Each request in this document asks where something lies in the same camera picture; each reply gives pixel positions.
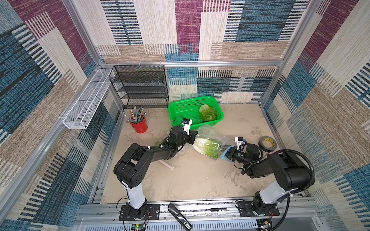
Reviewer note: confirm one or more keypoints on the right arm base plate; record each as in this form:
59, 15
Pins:
251, 209

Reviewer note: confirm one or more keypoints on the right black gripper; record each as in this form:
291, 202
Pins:
231, 153

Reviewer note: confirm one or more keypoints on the red pencil cup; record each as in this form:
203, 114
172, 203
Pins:
140, 127

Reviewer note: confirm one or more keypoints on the green plastic basket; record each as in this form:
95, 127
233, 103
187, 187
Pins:
189, 108

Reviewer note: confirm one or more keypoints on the black tape roll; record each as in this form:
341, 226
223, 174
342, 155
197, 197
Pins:
267, 144

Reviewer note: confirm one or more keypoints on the black handheld device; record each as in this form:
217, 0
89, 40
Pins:
179, 217

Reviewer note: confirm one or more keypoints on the pink-zip clear bag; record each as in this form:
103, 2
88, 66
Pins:
165, 153

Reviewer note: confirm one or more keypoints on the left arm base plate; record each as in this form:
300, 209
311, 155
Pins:
146, 211

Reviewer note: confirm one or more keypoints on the white wire wall basket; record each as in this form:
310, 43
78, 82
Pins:
82, 112

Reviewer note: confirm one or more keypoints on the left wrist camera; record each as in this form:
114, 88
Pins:
186, 125

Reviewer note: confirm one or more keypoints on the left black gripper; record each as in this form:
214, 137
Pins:
192, 136

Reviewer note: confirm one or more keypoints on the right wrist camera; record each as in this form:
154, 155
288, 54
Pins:
240, 143

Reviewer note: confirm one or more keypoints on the blue-zip clear bag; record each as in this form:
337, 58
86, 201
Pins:
208, 132

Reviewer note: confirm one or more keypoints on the black wire shelf rack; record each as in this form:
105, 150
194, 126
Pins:
141, 85

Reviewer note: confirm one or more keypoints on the coloured pencils bundle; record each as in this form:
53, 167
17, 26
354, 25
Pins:
137, 115

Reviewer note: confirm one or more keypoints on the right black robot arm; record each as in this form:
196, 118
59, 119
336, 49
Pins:
292, 170

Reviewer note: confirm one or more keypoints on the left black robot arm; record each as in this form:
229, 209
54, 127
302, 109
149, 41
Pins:
132, 167

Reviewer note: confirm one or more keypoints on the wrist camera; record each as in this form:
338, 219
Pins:
186, 125
240, 143

